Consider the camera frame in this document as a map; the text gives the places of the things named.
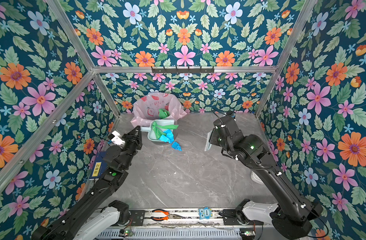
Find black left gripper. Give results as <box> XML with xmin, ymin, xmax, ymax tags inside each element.
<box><xmin>119</xmin><ymin>124</ymin><xmax>142</xmax><ymax>171</ymax></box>

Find pale green hand brush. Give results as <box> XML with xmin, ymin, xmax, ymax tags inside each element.
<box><xmin>204</xmin><ymin>132</ymin><xmax>212</xmax><ymax>152</ymax></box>

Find pale green dustpan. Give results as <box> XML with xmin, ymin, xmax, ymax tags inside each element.
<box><xmin>141</xmin><ymin>119</ymin><xmax>179</xmax><ymax>143</ymax></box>

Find green paper scrap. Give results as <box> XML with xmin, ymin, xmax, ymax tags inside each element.
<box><xmin>151</xmin><ymin>121</ymin><xmax>179</xmax><ymax>140</ymax></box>
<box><xmin>159</xmin><ymin>109</ymin><xmax>170</xmax><ymax>119</ymax></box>

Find blue paper scrap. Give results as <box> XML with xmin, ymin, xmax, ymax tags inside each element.
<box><xmin>172</xmin><ymin>142</ymin><xmax>182</xmax><ymax>151</ymax></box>
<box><xmin>159</xmin><ymin>130</ymin><xmax>175</xmax><ymax>144</ymax></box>

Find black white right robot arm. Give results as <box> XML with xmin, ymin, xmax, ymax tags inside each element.
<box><xmin>207</xmin><ymin>112</ymin><xmax>322</xmax><ymax>240</ymax></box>

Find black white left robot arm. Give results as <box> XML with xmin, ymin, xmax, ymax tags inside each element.
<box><xmin>32</xmin><ymin>126</ymin><xmax>143</xmax><ymax>240</ymax></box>

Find dark blue book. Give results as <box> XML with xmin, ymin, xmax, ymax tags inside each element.
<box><xmin>89</xmin><ymin>152</ymin><xmax>108</xmax><ymax>180</ymax></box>

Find silver mesh waste basket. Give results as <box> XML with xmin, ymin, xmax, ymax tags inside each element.
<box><xmin>148</xmin><ymin>132</ymin><xmax>176</xmax><ymax>146</ymax></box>

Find white brush holder stand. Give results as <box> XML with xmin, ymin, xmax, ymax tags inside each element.
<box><xmin>251</xmin><ymin>172</ymin><xmax>264</xmax><ymax>185</ymax></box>

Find blue owl figurine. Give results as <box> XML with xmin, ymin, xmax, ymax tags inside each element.
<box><xmin>198</xmin><ymin>207</ymin><xmax>212</xmax><ymax>220</ymax></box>

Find small circuit board left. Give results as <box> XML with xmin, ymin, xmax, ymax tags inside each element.
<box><xmin>120</xmin><ymin>229</ymin><xmax>134</xmax><ymax>238</ymax></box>

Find small circuit board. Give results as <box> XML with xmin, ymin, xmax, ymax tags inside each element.
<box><xmin>120</xmin><ymin>229</ymin><xmax>134</xmax><ymax>238</ymax></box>
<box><xmin>240</xmin><ymin>230</ymin><xmax>256</xmax><ymax>240</ymax></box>

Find small circuit board right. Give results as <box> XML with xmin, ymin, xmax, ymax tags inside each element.
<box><xmin>240</xmin><ymin>230</ymin><xmax>256</xmax><ymax>240</ymax></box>

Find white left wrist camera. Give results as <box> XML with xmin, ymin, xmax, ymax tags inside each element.
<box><xmin>108</xmin><ymin>131</ymin><xmax>125</xmax><ymax>146</ymax></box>

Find black hook rail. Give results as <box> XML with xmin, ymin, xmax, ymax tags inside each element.
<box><xmin>151</xmin><ymin>66</ymin><xmax>215</xmax><ymax>74</ymax></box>

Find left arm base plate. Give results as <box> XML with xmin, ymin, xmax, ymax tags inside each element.
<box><xmin>124</xmin><ymin>210</ymin><xmax>146</xmax><ymax>227</ymax></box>

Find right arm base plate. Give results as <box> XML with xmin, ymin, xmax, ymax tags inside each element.
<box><xmin>219</xmin><ymin>209</ymin><xmax>264</xmax><ymax>226</ymax></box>

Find orange handled pliers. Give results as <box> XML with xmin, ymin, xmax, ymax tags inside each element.
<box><xmin>150</xmin><ymin>209</ymin><xmax>185</xmax><ymax>222</ymax></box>

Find aluminium frame rails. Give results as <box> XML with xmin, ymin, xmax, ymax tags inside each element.
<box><xmin>0</xmin><ymin>1</ymin><xmax>305</xmax><ymax>240</ymax></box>

